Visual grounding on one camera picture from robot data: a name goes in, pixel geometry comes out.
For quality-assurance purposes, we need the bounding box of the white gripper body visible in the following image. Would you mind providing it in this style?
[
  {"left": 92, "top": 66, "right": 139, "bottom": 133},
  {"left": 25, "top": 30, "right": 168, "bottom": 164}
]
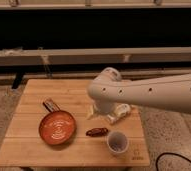
[{"left": 92, "top": 102, "right": 132, "bottom": 125}]

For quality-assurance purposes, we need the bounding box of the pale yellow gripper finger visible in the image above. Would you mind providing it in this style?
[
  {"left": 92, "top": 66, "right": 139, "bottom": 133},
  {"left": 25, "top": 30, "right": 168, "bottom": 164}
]
[{"left": 87, "top": 105, "right": 95, "bottom": 120}]

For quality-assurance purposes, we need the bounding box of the dark red pepper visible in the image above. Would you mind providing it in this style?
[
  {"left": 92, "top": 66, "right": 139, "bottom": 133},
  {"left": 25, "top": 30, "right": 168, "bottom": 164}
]
[{"left": 86, "top": 128, "right": 109, "bottom": 137}]

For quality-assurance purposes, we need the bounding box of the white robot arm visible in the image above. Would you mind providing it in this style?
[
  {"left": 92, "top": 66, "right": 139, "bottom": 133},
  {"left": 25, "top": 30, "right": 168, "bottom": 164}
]
[{"left": 87, "top": 67, "right": 191, "bottom": 114}]

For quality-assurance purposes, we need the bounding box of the white cup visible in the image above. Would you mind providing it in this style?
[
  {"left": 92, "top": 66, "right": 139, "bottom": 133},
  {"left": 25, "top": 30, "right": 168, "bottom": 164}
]
[{"left": 106, "top": 131, "right": 129, "bottom": 155}]

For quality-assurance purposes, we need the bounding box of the wooden table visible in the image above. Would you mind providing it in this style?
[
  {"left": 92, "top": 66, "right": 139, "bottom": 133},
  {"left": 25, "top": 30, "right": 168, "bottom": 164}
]
[{"left": 0, "top": 79, "right": 150, "bottom": 167}]

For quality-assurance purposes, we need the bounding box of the orange pan with wooden handle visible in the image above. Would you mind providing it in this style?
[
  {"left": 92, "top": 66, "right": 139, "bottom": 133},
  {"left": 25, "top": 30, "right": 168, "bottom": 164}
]
[{"left": 39, "top": 98, "right": 76, "bottom": 145}]

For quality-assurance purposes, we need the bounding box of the black cable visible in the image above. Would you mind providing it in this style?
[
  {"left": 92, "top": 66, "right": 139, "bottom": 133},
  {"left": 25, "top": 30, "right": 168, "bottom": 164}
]
[{"left": 155, "top": 152, "right": 191, "bottom": 171}]

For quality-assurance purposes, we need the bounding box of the grey horizontal rail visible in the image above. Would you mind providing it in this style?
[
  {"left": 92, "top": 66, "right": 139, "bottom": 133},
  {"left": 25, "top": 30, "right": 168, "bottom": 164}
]
[{"left": 0, "top": 47, "right": 191, "bottom": 66}]

